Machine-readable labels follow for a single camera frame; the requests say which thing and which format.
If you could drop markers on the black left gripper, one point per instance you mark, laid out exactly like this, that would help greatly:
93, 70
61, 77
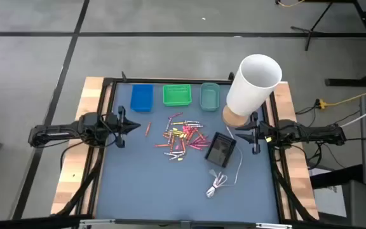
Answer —
121, 127

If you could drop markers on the teal plastic bin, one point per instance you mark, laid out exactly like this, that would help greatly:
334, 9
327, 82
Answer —
210, 97

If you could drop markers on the black frame clamp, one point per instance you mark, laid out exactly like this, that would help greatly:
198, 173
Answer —
231, 76
124, 77

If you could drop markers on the black metal table frame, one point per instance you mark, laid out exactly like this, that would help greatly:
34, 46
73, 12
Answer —
138, 80

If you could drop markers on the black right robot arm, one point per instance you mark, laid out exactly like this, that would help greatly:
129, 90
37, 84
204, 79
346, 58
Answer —
313, 133

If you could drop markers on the dark grey bin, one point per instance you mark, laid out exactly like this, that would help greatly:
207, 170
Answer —
361, 206

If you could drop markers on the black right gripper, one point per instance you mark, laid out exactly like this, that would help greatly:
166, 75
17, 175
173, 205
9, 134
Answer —
264, 133

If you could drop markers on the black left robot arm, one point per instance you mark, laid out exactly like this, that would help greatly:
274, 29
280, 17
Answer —
52, 131

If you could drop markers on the black desk frame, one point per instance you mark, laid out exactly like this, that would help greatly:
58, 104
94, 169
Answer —
345, 82

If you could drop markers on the pink crayon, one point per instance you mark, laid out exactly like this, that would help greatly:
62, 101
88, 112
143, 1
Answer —
199, 145
178, 146
175, 115
198, 148
203, 142
197, 140

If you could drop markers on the yellow power splitter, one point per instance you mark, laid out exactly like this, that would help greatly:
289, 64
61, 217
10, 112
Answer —
321, 103

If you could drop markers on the blue plastic basket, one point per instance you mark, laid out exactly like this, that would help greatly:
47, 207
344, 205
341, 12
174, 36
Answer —
141, 98

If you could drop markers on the black furniture foot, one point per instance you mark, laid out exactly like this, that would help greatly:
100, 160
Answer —
335, 176

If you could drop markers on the green plastic basket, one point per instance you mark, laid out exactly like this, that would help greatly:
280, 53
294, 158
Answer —
176, 95

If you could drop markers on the black tripod stand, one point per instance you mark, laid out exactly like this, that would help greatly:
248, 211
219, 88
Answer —
310, 31

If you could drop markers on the silver metal bracket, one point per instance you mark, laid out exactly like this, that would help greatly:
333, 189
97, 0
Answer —
273, 226
97, 222

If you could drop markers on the orange crayon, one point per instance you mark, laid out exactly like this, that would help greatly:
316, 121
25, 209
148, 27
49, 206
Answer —
191, 135
200, 135
162, 145
166, 135
183, 145
148, 128
172, 143

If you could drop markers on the black plastic basket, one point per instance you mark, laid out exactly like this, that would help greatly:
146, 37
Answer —
221, 149

